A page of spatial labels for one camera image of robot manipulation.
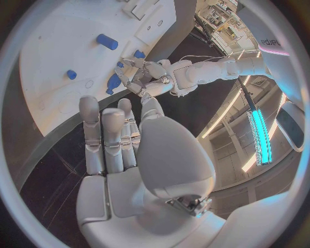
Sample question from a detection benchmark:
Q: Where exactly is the blue gear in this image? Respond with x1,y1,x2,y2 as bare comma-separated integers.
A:
106,73,123,89

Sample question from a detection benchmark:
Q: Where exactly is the white pod with dark face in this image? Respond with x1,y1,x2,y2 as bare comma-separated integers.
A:
274,100,306,153

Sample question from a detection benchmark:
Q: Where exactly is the white task board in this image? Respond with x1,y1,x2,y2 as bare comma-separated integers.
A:
18,0,178,137

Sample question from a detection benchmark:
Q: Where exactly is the workshop desk with equipment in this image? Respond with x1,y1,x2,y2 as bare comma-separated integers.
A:
194,0,258,57

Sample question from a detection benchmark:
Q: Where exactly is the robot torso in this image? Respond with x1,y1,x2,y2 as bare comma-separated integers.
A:
238,0,306,112

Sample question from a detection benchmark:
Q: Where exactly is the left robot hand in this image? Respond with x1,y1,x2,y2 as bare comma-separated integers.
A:
113,58,175,98

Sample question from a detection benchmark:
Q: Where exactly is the blue long cylinder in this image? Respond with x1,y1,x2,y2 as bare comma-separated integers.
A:
96,34,120,51

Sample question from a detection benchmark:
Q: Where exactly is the glowing light bar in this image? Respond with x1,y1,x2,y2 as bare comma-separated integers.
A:
245,107,274,167

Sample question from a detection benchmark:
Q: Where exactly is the white cable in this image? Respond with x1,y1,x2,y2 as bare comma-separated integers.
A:
178,55,225,61

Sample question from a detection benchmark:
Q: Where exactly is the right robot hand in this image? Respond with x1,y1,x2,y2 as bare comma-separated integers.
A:
75,92,227,248

